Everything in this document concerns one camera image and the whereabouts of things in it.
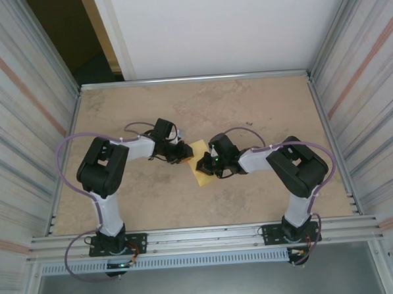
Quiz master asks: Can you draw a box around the aluminium table side rail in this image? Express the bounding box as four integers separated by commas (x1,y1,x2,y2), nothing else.
41,89,90,236
306,74,364,218

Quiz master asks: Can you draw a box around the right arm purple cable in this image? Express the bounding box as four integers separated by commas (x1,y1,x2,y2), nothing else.
222,122,342,270

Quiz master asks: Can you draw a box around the yellow square paper sheet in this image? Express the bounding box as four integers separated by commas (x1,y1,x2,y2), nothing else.
186,138,216,187

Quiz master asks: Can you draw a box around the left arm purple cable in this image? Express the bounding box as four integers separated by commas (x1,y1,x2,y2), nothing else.
56,121,165,285

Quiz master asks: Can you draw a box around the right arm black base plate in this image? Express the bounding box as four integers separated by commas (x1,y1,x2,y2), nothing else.
261,221,322,246

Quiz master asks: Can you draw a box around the beige door frame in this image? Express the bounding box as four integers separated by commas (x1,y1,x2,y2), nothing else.
79,0,130,84

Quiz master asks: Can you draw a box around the wide aluminium mounting rail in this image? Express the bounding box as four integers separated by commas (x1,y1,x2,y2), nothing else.
24,213,385,262

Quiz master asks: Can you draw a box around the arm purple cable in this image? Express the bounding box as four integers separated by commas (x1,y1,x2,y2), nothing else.
56,121,165,285
222,122,342,270

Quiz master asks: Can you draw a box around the grey slotted cable duct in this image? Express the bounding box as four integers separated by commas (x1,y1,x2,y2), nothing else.
39,249,291,276

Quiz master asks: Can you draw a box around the thin aluminium table rail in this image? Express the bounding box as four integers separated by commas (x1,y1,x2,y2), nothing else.
80,68,312,92

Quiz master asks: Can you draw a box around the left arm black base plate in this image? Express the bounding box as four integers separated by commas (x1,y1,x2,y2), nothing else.
88,233,149,258

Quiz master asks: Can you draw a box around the small controller board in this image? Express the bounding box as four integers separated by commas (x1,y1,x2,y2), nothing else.
106,261,135,270
288,247,311,258

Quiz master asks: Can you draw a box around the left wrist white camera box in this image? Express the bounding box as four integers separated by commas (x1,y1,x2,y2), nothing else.
168,128,186,145

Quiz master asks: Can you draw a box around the aluminium corner post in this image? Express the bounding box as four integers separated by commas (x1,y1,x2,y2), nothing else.
16,0,82,97
307,0,370,76

